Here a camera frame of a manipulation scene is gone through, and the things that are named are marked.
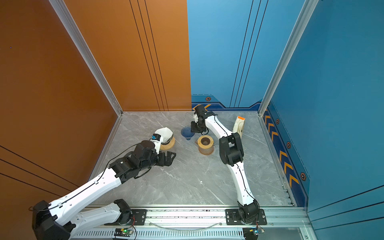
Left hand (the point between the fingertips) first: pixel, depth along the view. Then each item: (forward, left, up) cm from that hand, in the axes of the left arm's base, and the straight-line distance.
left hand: (169, 152), depth 76 cm
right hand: (+25, -10, -13) cm, 30 cm away
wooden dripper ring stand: (+8, +3, -7) cm, 11 cm away
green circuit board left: (-32, +21, -20) cm, 43 cm away
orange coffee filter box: (+27, -43, -10) cm, 52 cm away
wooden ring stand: (+10, -19, -9) cm, 23 cm away
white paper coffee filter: (+13, +4, -1) cm, 14 cm away
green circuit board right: (-32, -41, -19) cm, 55 cm away
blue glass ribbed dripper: (+23, -7, -12) cm, 26 cm away
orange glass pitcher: (+14, -19, -11) cm, 26 cm away
